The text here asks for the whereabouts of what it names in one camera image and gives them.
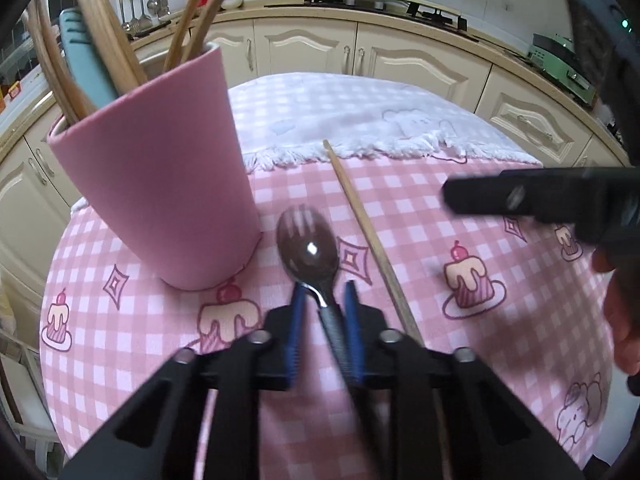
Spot black gas stove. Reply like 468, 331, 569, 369
264, 0, 469, 31

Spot person's right hand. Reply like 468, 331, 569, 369
592, 250, 640, 376

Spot pink checked tablecloth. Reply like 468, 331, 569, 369
40, 150, 617, 480

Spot green countertop appliance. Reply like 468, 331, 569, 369
527, 32, 599, 106

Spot white checked fringed towel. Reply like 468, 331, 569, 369
227, 72, 544, 172

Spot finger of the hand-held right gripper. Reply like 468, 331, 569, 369
442, 166, 640, 261

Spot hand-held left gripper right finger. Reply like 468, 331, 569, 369
344, 280, 586, 480

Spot cream kitchen base cabinets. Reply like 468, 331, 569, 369
0, 10, 633, 321

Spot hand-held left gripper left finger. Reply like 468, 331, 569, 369
60, 281, 307, 480

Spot teal silicone spatula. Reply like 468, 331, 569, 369
59, 8, 121, 107

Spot dark metal spork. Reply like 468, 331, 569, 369
276, 207, 358, 378

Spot pink cup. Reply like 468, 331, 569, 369
47, 42, 262, 292

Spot barred kitchen window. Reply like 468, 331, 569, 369
5, 10, 57, 88

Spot bunch of wooden chopsticks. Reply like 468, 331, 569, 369
20, 0, 251, 126

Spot long single wooden chopstick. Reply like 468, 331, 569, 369
322, 139, 427, 348

